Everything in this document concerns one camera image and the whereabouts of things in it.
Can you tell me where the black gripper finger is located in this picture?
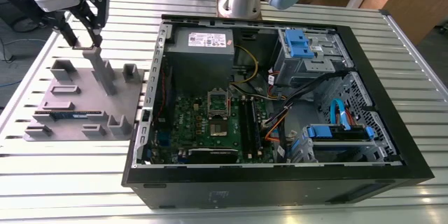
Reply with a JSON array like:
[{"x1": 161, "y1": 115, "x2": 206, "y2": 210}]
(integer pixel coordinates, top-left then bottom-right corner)
[
  {"x1": 50, "y1": 10, "x2": 79, "y2": 49},
  {"x1": 74, "y1": 0, "x2": 110, "y2": 49}
]

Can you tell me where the metal socket cover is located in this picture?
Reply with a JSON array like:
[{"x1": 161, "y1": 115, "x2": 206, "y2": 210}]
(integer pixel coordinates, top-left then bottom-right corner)
[{"x1": 206, "y1": 87, "x2": 231, "y2": 119}]

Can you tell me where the CPU socket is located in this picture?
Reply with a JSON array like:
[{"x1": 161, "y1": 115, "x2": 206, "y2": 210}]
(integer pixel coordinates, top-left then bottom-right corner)
[{"x1": 207, "y1": 118, "x2": 231, "y2": 137}]

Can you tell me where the grey parts rack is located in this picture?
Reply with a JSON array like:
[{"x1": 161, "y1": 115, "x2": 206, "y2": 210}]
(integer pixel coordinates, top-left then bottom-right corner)
[{"x1": 22, "y1": 45, "x2": 146, "y2": 142}]

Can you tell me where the RAM stick blue label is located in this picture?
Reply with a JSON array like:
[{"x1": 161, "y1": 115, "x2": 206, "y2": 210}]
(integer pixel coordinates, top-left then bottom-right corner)
[{"x1": 35, "y1": 111, "x2": 102, "y2": 120}]

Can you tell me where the silver power supply unit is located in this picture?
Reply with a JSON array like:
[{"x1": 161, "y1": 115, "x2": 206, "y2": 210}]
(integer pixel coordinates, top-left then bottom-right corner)
[{"x1": 162, "y1": 26, "x2": 235, "y2": 88}]

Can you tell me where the green motherboard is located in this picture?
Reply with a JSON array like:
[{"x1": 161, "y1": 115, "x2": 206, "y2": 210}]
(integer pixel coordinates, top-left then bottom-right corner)
[{"x1": 149, "y1": 94, "x2": 271, "y2": 164}]

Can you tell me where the blue plastic drive latch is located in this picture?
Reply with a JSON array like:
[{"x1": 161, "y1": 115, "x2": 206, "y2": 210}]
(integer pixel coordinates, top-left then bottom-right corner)
[{"x1": 285, "y1": 29, "x2": 315, "y2": 58}]

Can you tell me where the black RAM slot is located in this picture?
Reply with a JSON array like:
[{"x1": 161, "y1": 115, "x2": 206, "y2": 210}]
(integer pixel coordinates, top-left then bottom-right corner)
[
  {"x1": 249, "y1": 97, "x2": 259, "y2": 156},
  {"x1": 239, "y1": 97, "x2": 250, "y2": 158},
  {"x1": 253, "y1": 97, "x2": 263, "y2": 155},
  {"x1": 243, "y1": 97, "x2": 254, "y2": 157}
]

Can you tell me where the black graphics card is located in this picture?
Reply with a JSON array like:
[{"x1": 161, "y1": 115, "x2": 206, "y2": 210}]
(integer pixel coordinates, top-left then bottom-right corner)
[{"x1": 186, "y1": 147, "x2": 238, "y2": 164}]

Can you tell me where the silver drive cage blue latch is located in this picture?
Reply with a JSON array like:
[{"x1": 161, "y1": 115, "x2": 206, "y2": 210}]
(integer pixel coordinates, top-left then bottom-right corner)
[{"x1": 271, "y1": 28, "x2": 354, "y2": 86}]

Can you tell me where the blue disk carrier with disk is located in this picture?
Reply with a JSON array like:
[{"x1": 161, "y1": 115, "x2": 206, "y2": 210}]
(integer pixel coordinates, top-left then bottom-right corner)
[{"x1": 305, "y1": 125, "x2": 373, "y2": 141}]

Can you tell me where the black PC case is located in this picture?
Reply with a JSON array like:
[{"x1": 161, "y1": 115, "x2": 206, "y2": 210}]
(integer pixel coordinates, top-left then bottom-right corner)
[{"x1": 119, "y1": 13, "x2": 435, "y2": 210}]

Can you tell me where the silver disk bay cage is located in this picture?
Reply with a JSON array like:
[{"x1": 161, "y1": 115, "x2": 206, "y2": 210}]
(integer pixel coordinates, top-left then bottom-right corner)
[{"x1": 286, "y1": 124, "x2": 401, "y2": 164}]

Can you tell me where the wooden cabinet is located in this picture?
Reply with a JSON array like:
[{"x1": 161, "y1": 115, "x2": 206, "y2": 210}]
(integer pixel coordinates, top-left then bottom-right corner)
[{"x1": 359, "y1": 0, "x2": 448, "y2": 48}]

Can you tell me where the red twisted fan wire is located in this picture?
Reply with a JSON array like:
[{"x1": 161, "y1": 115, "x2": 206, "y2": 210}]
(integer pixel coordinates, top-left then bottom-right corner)
[{"x1": 155, "y1": 65, "x2": 173, "y2": 120}]

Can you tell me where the yellow wire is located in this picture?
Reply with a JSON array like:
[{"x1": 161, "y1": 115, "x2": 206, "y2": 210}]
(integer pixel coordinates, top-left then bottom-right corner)
[{"x1": 229, "y1": 45, "x2": 259, "y2": 86}]

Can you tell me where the black white wire bundle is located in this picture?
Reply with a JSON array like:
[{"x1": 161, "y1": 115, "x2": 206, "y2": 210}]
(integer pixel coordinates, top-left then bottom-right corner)
[{"x1": 229, "y1": 82, "x2": 283, "y2": 100}]

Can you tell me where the red orange wire bundle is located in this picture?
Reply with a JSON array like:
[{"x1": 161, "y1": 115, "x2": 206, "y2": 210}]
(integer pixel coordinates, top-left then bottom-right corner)
[{"x1": 263, "y1": 69, "x2": 286, "y2": 101}]

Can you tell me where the black cable bundle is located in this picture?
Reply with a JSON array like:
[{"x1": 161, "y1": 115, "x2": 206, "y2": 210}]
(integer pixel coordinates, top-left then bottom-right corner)
[{"x1": 265, "y1": 71, "x2": 350, "y2": 127}]

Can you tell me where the blue flat data wire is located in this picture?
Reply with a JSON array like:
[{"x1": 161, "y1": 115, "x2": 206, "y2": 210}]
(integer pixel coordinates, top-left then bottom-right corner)
[{"x1": 329, "y1": 98, "x2": 353, "y2": 131}]

